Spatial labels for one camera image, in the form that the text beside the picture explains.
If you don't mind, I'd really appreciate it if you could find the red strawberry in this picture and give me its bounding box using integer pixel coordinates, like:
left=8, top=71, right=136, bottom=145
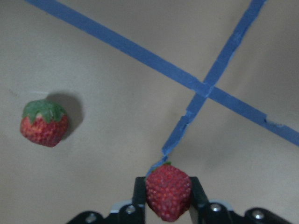
left=145, top=162, right=192, bottom=222
left=20, top=99, right=68, bottom=147

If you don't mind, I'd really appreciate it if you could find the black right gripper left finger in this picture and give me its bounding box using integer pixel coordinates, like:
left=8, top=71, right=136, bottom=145
left=132, top=177, right=146, bottom=224

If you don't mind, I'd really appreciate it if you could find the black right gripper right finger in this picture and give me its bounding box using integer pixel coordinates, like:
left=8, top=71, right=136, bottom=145
left=189, top=177, right=209, bottom=224

